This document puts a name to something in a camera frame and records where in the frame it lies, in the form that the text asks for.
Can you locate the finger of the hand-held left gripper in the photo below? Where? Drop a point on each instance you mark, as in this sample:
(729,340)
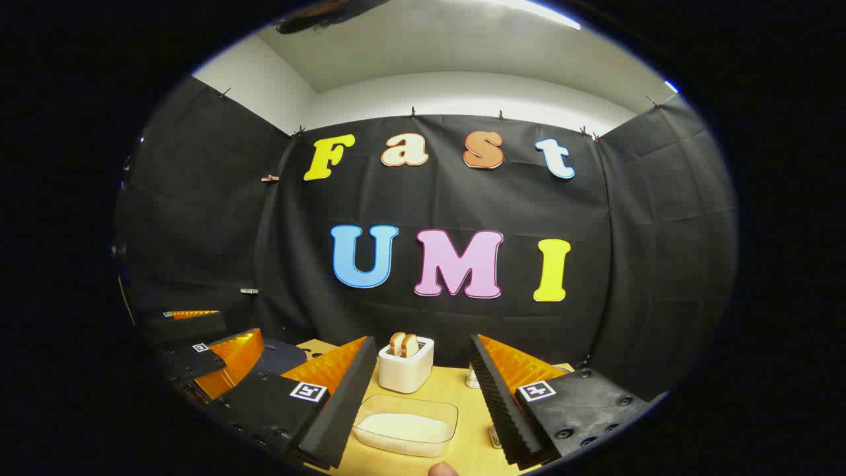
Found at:
(185,327)
(198,362)

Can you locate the white toaster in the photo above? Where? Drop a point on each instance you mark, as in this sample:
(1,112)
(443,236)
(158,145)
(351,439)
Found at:
(404,373)

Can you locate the toast slice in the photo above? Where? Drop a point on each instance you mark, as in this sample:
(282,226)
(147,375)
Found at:
(410,346)
(396,345)

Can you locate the black backdrop cloth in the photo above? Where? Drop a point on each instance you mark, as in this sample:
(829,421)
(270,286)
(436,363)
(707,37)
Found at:
(449,198)

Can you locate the white rice heap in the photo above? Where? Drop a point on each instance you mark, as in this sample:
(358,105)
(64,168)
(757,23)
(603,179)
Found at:
(406,433)

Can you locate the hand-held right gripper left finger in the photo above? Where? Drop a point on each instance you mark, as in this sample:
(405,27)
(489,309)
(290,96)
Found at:
(344,410)

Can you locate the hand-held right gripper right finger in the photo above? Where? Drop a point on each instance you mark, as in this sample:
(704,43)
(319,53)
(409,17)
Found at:
(502,410)

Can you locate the white plastic bottle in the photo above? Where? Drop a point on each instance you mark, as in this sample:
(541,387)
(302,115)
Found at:
(472,379)

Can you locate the clear plastic container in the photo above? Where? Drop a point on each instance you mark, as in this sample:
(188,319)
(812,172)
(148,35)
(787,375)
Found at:
(406,404)

